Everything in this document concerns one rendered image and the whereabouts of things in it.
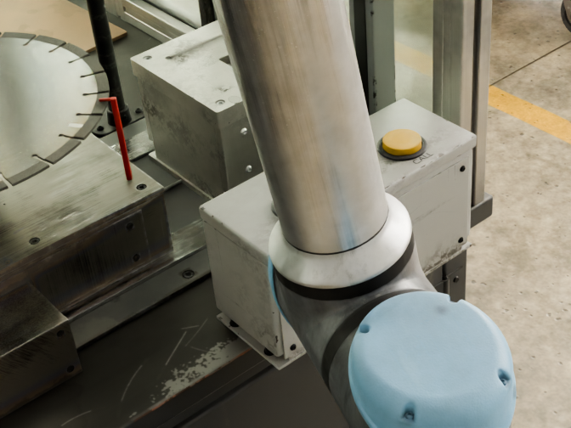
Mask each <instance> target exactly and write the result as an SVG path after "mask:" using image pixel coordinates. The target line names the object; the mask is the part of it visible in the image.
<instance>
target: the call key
mask: <svg viewBox="0 0 571 428"><path fill-rule="evenodd" d="M382 148H383V149H384V150H385V151H386V152H388V153H389V154H391V155H412V154H414V153H415V152H417V151H419V150H420V149H421V136H420V134H419V133H417V132H415V131H413V130H410V129H395V130H392V131H390V132H388V133H386V134H385V135H384V137H383V139H382Z"/></svg>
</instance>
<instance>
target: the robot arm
mask: <svg viewBox="0 0 571 428"><path fill-rule="evenodd" d="M212 3H213V6H214V9H215V12H216V15H217V18H218V23H219V25H220V29H221V32H222V34H223V39H224V42H225V45H226V48H227V51H228V54H229V59H230V62H231V65H232V68H233V71H234V73H235V79H236V81H237V85H238V88H239V90H240V96H241V98H242V101H243V105H244V107H245V110H246V115H247V118H248V121H249V124H250V127H251V130H252V135H253V137H254V140H255V144H256V146H257V152H258V154H259V157H260V160H261V163H262V166H263V171H264V174H265V177H266V179H267V183H268V186H269V191H270V193H271V196H272V199H273V202H274V207H275V210H276V213H277V216H278V218H279V220H278V222H277V223H276V224H275V225H274V228H273V230H272V232H271V235H270V237H269V268H268V271H269V283H270V285H271V289H272V293H273V296H274V300H275V303H276V305H277V307H278V308H279V310H280V312H281V314H282V315H283V317H284V318H285V320H286V322H287V323H288V324H289V325H290V326H291V327H292V328H293V329H294V331H295V333H296V335H297V337H298V339H299V340H300V342H301V343H302V345H303V347H304V349H305V350H306V352H307V354H308V355H309V357H310V359H311V360H312V362H313V364H314V366H315V368H316V369H317V370H318V372H319V374H320V376H321V378H322V379H323V381H324V382H325V384H326V386H327V388H328V389H329V391H330V393H331V395H332V396H333V398H334V400H335V401H336V404H337V405H338V407H339V409H340V410H341V411H342V414H343V415H344V417H345V419H346V420H347V422H348V424H349V426H350V428H511V426H512V418H513V415H514V411H515V405H516V396H517V391H516V381H515V375H514V372H513V362H512V355H511V351H510V348H509V346H508V344H507V342H506V339H505V337H504V335H503V334H502V333H501V331H500V329H499V328H498V326H497V325H496V324H495V323H494V322H493V321H492V319H491V318H490V317H488V316H487V315H486V314H485V313H484V312H482V311H481V310H480V309H478V308H477V307H475V306H473V304H471V303H469V302H467V301H464V300H459V301H458V302H457V303H456V302H452V301H450V298H449V295H447V294H443V293H438V292H437V291H436V290H435V289H434V287H433V286H432V285H431V283H430V282H429V281H428V279H427V278H426V276H425V274H424V273H423V271H422V269H421V265H420V263H419V258H418V254H417V249H416V242H415V237H414V233H413V228H412V224H411V220H410V216H409V213H408V212H407V210H406V208H405V207H404V206H403V204H402V203H401V202H400V201H398V200H397V199H396V198H395V197H393V196H391V195H390V194H388V193H386V192H385V189H384V185H383V181H382V174H381V169H380V165H379V161H378V157H377V152H376V146H375V141H374V138H373V133H372V129H371V125H370V117H369V114H368V110H367V105H366V101H365V94H364V89H363V86H362V81H361V77H360V74H359V66H358V62H357V58H356V53H355V49H354V45H353V38H352V34H351V30H350V25H349V22H348V14H347V10H346V6H345V2H344V0H212Z"/></svg>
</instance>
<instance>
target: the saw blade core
mask: <svg viewBox="0 0 571 428"><path fill-rule="evenodd" d="M27 44H28V45H27ZM50 52H52V53H50ZM70 63H71V64H70ZM82 77H84V78H82ZM97 94H98V88H97V82H96V79H95V76H94V73H93V72H92V70H91V69H90V67H89V66H88V65H87V64H86V63H85V62H84V61H83V60H82V59H81V58H79V57H78V56H76V55H75V54H73V53H72V52H70V51H68V50H66V49H64V48H59V46H55V45H53V44H50V43H46V42H40V41H36V40H32V41H31V39H24V38H15V37H0V174H2V175H3V177H4V178H5V179H6V181H8V180H7V178H9V177H12V176H13V175H15V174H17V173H19V172H22V171H24V170H25V169H27V168H29V167H31V166H34V165H35V164H37V163H38V162H39V161H41V160H43V161H45V158H46V157H48V156H49V155H51V154H52V153H53V152H54V151H56V150H57V149H59V148H60V147H61V146H63V145H64V144H65V143H66V142H67V141H69V140H70V139H71V138H74V137H73V136H74V135H75V134H76V133H77V132H78V131H79V129H80V127H68V126H69V124H70V123H75V124H84V123H85V122H86V120H87V119H88V117H89V116H90V115H91V112H92V110H93V107H94V105H95V102H96V98H97ZM84 95H87V96H84ZM77 115H79V116H77ZM61 136H64V137H61ZM34 156H37V157H38V158H39V159H41V160H39V159H38V158H36V157H34ZM33 157H34V158H33Z"/></svg>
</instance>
